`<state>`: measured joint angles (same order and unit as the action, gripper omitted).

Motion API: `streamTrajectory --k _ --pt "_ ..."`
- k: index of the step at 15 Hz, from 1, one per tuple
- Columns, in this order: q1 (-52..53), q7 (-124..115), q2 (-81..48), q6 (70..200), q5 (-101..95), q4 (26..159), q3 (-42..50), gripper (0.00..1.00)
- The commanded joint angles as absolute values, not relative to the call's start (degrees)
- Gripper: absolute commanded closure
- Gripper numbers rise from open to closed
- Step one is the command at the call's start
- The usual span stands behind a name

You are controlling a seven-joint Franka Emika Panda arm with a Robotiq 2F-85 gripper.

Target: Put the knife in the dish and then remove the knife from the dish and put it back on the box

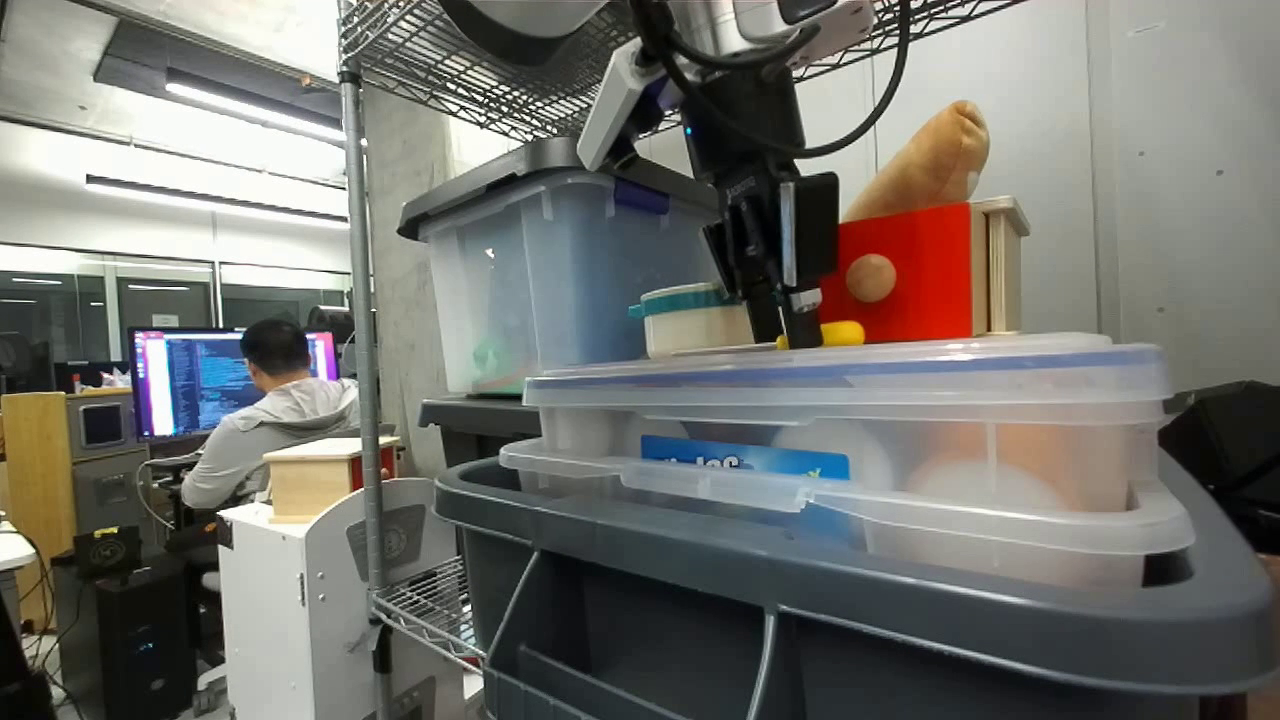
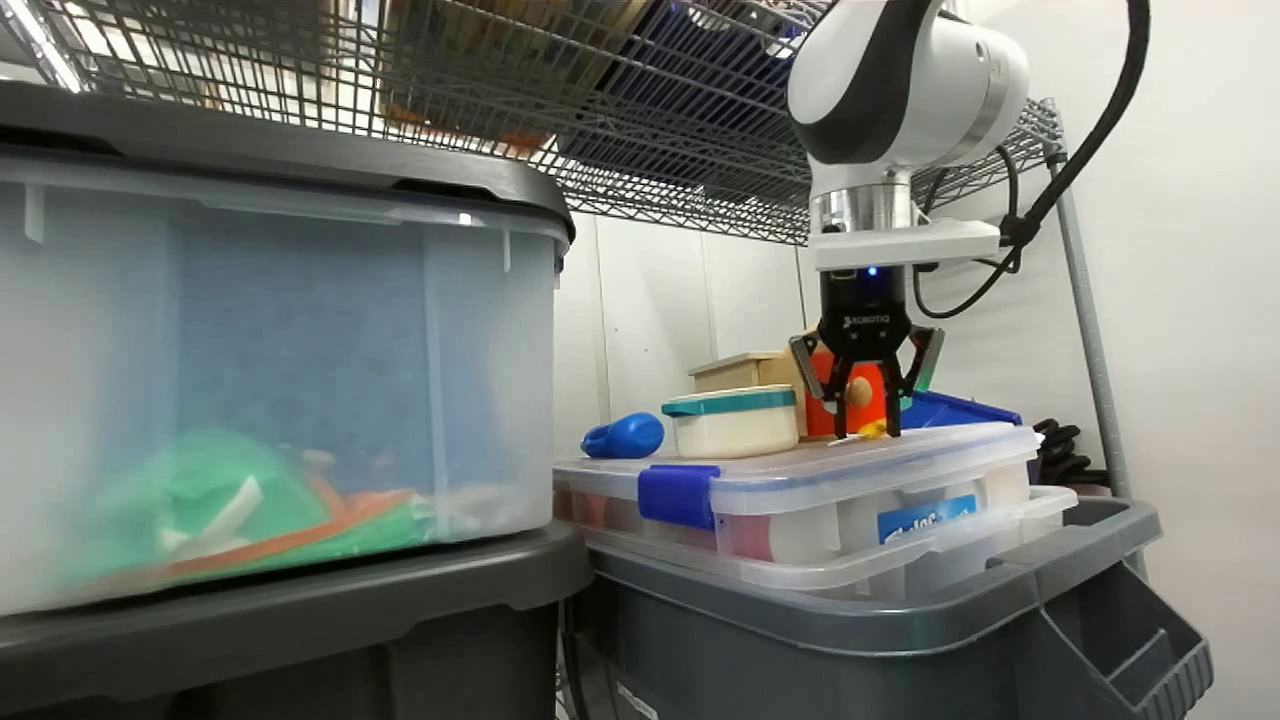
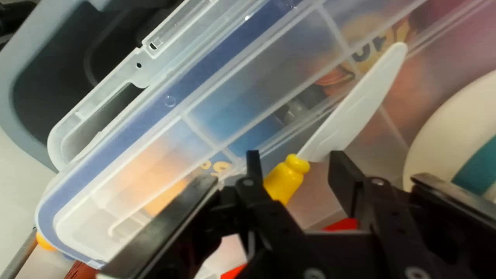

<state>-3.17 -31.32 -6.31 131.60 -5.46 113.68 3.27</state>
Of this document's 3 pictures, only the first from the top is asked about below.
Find yellow handled white toy knife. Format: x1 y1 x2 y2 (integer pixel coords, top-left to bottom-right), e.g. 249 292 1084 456
776 315 871 353

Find clear storage tote grey lid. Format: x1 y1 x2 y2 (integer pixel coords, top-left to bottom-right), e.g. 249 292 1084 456
395 133 733 403

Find grey metal shelf post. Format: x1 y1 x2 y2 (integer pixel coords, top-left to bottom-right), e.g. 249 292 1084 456
335 71 394 592

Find light wooden box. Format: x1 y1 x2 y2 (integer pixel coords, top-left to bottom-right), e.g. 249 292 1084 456
259 434 405 525

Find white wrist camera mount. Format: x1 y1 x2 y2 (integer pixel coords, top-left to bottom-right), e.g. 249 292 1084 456
571 36 672 177

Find grey plastic storage bin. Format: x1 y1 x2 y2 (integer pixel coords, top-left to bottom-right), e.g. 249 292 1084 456
431 454 1280 720

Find computer monitor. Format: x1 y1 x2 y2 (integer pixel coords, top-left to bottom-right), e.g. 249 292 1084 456
127 323 346 443

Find seated person grey hoodie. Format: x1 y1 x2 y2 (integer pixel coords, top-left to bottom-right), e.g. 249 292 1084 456
175 312 366 517

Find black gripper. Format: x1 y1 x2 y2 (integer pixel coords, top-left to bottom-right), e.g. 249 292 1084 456
686 56 845 353

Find metal wire shelf rack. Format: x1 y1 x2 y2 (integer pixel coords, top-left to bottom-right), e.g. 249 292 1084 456
335 0 1031 673

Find clear compartment organiser blue latches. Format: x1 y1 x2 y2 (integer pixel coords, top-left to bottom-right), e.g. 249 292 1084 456
521 331 1171 517

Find clear plastic lidded container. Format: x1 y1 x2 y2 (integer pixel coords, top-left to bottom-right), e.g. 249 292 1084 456
497 437 1199 595

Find tan toy bread loaf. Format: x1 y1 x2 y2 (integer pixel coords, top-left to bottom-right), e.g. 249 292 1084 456
845 97 997 224

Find wooden cabinet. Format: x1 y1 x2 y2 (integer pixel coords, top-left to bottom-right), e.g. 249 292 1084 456
0 390 137 564

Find cream dish with teal rim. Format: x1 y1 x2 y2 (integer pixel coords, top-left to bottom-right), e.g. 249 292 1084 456
629 277 756 361

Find ceiling light strip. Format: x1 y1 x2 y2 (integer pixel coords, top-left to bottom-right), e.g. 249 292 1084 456
84 174 352 230
157 71 352 147

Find white cabinet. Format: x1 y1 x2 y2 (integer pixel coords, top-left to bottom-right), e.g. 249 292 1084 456
217 477 465 720

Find black computer tower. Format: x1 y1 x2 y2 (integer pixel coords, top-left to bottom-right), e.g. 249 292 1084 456
93 553 203 720

